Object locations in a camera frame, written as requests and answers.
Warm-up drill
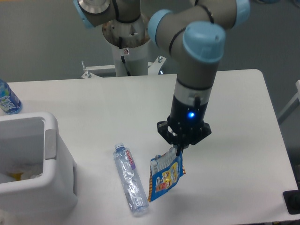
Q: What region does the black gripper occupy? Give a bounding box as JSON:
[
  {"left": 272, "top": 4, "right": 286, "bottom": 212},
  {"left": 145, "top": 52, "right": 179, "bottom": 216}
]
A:
[{"left": 157, "top": 97, "right": 211, "bottom": 157}]

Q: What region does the blue snack wrapper bag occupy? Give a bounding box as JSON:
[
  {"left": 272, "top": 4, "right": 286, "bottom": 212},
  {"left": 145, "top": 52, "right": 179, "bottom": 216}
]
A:
[{"left": 148, "top": 147, "right": 186, "bottom": 202}]

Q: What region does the clear crushed water bottle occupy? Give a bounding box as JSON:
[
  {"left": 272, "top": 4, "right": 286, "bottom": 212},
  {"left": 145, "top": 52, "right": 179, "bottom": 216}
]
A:
[{"left": 113, "top": 142, "right": 149, "bottom": 217}]

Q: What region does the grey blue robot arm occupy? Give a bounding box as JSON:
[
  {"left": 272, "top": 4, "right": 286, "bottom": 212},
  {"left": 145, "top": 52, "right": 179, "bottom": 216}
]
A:
[{"left": 74, "top": 0, "right": 250, "bottom": 155}]

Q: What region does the white plastic trash can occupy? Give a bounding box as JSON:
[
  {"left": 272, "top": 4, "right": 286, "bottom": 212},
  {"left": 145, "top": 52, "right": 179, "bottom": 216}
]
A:
[{"left": 0, "top": 112, "right": 77, "bottom": 214}]

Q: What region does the trash inside the can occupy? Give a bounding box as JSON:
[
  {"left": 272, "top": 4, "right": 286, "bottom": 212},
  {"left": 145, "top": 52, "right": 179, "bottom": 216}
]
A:
[{"left": 5, "top": 164, "right": 43, "bottom": 181}]

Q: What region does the black clamp at table edge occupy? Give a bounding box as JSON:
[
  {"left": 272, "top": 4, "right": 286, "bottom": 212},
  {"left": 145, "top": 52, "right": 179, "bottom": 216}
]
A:
[{"left": 283, "top": 190, "right": 300, "bottom": 215}]

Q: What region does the blue labelled drink bottle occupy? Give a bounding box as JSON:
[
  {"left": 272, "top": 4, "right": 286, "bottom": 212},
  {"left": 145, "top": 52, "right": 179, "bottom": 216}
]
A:
[{"left": 0, "top": 79, "right": 23, "bottom": 114}]

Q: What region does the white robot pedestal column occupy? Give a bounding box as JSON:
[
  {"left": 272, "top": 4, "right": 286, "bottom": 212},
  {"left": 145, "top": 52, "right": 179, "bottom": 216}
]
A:
[{"left": 102, "top": 14, "right": 150, "bottom": 77}]

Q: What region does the white pedestal base bracket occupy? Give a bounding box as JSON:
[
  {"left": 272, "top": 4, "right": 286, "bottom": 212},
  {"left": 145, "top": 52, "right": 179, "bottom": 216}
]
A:
[{"left": 81, "top": 55, "right": 167, "bottom": 79}]

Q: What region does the black cable on pedestal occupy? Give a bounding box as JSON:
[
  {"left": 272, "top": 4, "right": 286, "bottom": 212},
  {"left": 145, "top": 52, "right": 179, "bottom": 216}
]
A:
[{"left": 118, "top": 36, "right": 131, "bottom": 77}]

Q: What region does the white frame at right edge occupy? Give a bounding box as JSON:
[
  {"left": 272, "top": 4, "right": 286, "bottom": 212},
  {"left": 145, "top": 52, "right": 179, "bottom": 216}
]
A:
[{"left": 277, "top": 80, "right": 300, "bottom": 125}]

